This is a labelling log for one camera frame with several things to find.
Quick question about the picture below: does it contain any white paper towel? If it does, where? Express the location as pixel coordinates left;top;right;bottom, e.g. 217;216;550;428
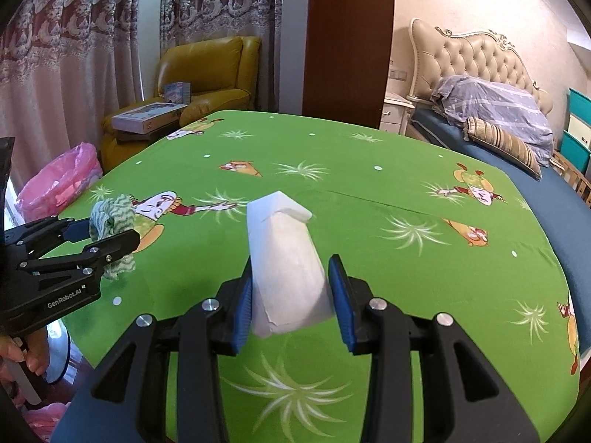
246;190;334;339

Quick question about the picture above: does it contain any beige lace curtain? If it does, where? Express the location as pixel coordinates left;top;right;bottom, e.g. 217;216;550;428
159;0;283;114
0;0;144;185

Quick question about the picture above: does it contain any small blue picture box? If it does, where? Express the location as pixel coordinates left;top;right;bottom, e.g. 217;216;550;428
165;82;192;103

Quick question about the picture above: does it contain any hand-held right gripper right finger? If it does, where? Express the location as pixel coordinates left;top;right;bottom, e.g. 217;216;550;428
328;254;541;443

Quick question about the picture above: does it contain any green striped cloth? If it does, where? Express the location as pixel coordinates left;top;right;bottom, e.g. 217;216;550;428
89;194;139;282

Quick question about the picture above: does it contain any grey striped pillow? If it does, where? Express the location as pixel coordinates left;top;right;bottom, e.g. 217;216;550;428
431;75;555;167

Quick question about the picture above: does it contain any person's left hand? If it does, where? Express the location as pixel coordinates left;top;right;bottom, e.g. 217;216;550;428
0;325;49;374

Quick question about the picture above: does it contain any green printed tablecloth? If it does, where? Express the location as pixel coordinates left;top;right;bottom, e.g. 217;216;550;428
51;110;580;443

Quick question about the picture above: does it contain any pink plastic trash bag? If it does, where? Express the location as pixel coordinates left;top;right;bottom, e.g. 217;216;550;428
16;143;103;222

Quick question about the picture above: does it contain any wooden crib rail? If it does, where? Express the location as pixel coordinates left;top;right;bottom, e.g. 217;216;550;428
549;150;591;206

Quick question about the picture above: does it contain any stack of storage bins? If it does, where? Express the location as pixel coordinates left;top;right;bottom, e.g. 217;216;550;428
560;87;591;174

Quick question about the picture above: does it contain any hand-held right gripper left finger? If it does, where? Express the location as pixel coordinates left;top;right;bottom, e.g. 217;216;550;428
91;255;254;443

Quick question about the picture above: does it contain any yellow leather armchair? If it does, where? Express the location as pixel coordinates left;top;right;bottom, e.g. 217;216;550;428
100;36;262;171

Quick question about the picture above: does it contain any white nightstand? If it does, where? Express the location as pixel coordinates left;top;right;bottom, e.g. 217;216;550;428
381;92;416;135

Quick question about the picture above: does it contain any tufted beige headboard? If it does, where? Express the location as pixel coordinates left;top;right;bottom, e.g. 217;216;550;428
407;17;554;116

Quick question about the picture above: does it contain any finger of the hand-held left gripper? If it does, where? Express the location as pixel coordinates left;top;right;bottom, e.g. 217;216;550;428
4;216;93;259
16;228;140;278

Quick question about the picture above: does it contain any brown striped pillow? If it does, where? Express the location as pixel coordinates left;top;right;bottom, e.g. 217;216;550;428
464;117;542;181

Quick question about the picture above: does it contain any flat white box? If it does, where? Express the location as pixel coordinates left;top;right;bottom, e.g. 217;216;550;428
112;102;188;134

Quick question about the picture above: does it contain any dark flat book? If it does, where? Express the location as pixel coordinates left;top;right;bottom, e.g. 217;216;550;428
115;129;162;144

